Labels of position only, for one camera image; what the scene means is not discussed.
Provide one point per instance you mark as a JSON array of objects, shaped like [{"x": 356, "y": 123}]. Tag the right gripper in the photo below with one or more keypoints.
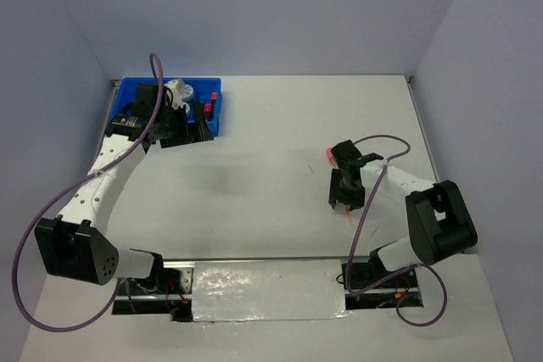
[{"x": 335, "y": 192}]

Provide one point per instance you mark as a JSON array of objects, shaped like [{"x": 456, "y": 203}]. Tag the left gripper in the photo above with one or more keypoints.
[{"x": 191, "y": 132}]

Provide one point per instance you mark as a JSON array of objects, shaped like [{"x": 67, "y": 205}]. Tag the orange pen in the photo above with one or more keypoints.
[{"x": 348, "y": 214}]

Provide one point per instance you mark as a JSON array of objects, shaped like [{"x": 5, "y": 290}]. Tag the pink cap highlighter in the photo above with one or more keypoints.
[{"x": 208, "y": 111}]

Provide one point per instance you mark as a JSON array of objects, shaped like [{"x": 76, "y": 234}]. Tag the blue white round tub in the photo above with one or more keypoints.
[{"x": 187, "y": 93}]

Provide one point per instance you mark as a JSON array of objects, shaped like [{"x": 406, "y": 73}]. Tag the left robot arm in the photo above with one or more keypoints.
[{"x": 73, "y": 244}]

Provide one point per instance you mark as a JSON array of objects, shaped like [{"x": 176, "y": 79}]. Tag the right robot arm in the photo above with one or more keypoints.
[{"x": 438, "y": 222}]

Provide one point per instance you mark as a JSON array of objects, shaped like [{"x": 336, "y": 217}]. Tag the blue compartment bin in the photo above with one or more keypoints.
[{"x": 123, "y": 99}]

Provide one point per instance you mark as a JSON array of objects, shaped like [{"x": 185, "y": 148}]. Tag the silver foil panel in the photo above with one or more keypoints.
[{"x": 267, "y": 290}]

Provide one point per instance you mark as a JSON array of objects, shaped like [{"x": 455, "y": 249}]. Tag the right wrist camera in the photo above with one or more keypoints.
[{"x": 368, "y": 158}]

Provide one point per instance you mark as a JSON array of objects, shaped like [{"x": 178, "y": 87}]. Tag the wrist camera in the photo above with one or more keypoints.
[
  {"x": 368, "y": 158},
  {"x": 174, "y": 91}
]

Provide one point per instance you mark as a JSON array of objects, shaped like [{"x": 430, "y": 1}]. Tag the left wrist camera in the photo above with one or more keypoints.
[{"x": 174, "y": 91}]

